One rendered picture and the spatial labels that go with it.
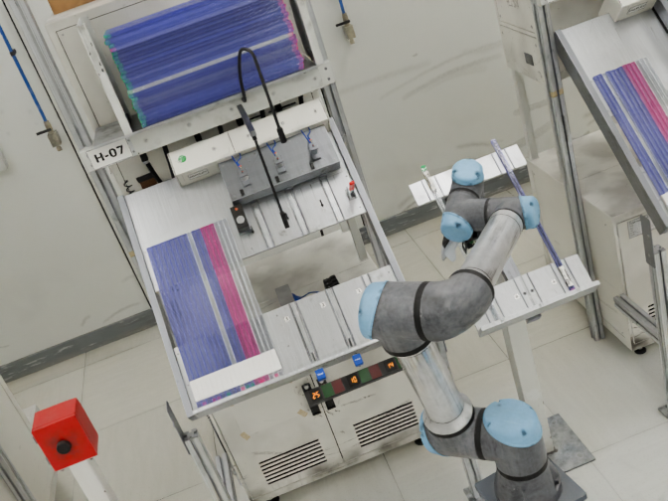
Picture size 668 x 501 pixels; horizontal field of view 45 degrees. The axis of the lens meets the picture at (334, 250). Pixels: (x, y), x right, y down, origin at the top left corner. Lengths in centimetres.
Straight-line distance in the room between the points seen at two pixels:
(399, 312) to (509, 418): 42
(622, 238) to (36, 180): 263
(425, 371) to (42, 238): 279
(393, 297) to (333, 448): 135
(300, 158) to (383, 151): 180
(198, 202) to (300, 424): 82
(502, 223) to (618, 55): 109
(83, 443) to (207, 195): 80
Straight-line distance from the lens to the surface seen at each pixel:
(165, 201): 249
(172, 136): 243
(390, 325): 155
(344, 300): 229
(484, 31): 421
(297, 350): 226
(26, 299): 431
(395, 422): 283
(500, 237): 170
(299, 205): 240
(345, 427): 279
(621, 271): 289
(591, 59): 269
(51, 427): 244
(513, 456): 183
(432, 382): 170
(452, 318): 151
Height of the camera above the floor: 198
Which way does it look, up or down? 27 degrees down
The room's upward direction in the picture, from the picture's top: 19 degrees counter-clockwise
